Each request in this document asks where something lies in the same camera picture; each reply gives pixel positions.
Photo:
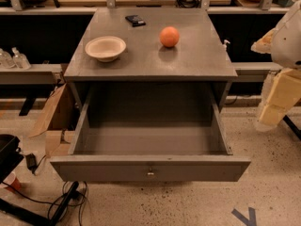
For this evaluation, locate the black bin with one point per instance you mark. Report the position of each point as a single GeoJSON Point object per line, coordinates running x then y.
{"type": "Point", "coordinates": [10, 156]}

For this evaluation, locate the clear sanitizer bottle right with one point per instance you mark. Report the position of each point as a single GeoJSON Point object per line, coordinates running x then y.
{"type": "Point", "coordinates": [20, 59]}

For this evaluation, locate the blue tape mark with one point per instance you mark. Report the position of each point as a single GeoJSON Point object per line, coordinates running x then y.
{"type": "Point", "coordinates": [250, 220]}

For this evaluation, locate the red plastic cup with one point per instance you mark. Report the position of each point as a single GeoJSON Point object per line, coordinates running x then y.
{"type": "Point", "coordinates": [11, 183]}

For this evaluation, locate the grey top drawer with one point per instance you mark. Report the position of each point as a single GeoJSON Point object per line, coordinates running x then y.
{"type": "Point", "coordinates": [150, 135]}

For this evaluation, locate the orange ball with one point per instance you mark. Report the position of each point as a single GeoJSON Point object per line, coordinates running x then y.
{"type": "Point", "coordinates": [169, 36]}

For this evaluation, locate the black wallet-like pouch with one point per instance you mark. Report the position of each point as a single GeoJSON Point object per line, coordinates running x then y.
{"type": "Point", "coordinates": [135, 20]}

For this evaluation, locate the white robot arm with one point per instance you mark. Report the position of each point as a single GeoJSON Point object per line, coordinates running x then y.
{"type": "Point", "coordinates": [286, 47]}

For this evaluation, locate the black power adapter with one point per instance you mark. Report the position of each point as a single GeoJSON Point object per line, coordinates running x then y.
{"type": "Point", "coordinates": [31, 162]}

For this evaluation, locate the brown cardboard box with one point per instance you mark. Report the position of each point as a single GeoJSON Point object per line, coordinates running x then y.
{"type": "Point", "coordinates": [55, 121]}

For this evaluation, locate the small white pump bottle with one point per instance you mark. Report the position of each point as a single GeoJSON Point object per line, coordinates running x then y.
{"type": "Point", "coordinates": [226, 45]}

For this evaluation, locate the grey drawer cabinet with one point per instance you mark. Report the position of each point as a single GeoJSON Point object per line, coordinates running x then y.
{"type": "Point", "coordinates": [198, 56]}

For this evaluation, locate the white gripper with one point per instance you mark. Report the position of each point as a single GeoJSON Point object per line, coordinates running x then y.
{"type": "Point", "coordinates": [287, 46]}

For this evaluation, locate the clear sanitizer bottle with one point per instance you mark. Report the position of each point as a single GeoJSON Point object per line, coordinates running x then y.
{"type": "Point", "coordinates": [6, 59]}
{"type": "Point", "coordinates": [20, 59]}

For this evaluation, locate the white paper bowl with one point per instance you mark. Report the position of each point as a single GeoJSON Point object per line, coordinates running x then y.
{"type": "Point", "coordinates": [105, 49]}

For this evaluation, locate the clear sanitizer bottle left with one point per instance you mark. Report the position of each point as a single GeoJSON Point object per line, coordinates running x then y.
{"type": "Point", "coordinates": [6, 59]}

